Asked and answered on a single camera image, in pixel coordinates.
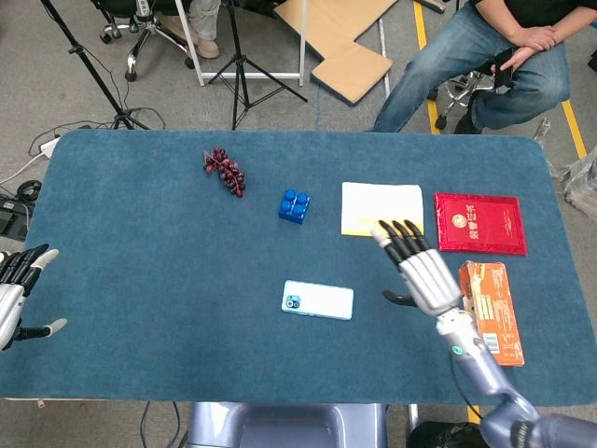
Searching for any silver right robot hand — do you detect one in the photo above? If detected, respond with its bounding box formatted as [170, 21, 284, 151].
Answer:
[370, 218, 464, 318]

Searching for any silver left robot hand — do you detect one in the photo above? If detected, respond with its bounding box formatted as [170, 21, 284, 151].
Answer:
[0, 243, 68, 351]

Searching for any black smartphone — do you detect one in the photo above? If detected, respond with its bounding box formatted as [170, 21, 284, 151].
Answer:
[492, 49, 519, 90]

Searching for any orange cardboard box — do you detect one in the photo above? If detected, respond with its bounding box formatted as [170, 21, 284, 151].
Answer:
[458, 260, 526, 368]

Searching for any red certificate book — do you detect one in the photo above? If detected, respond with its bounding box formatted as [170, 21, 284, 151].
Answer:
[433, 191, 529, 258]

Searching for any black floor box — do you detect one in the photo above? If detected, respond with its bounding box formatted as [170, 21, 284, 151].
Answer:
[0, 193, 36, 242]

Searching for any smartphone with light blue case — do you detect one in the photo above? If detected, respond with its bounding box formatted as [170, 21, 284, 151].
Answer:
[281, 279, 354, 321]

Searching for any blue table cloth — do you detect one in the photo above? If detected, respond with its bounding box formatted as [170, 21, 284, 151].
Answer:
[0, 129, 597, 407]

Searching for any blue toy building block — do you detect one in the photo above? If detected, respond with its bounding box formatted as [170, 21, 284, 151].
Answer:
[277, 188, 312, 226]

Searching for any black garbage bag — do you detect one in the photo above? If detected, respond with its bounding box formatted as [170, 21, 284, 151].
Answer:
[409, 421, 486, 448]

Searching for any clear plastic bag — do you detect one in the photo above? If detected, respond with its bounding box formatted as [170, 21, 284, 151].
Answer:
[535, 116, 597, 211]

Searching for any black stool with chrome base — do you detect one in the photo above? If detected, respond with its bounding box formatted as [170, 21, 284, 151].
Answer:
[427, 69, 495, 134]

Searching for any silver robot torso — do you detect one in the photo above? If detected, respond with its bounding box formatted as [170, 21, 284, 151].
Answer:
[185, 401, 389, 448]

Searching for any person in blue jeans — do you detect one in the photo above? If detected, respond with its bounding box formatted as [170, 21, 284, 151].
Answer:
[372, 0, 597, 134]

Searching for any red grape bunch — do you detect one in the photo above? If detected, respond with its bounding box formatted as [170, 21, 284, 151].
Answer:
[201, 147, 247, 199]

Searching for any white desk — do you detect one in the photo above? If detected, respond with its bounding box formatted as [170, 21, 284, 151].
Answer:
[174, 0, 307, 88]

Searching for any flat brown cardboard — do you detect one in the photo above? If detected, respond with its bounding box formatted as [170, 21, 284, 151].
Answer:
[272, 0, 397, 106]

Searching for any black light stand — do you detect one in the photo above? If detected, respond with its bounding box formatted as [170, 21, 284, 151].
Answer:
[208, 0, 309, 131]

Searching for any office chair base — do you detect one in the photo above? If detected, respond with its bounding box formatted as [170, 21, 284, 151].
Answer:
[90, 0, 197, 83]

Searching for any black camera tripod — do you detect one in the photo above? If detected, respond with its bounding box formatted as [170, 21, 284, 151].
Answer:
[39, 0, 150, 131]

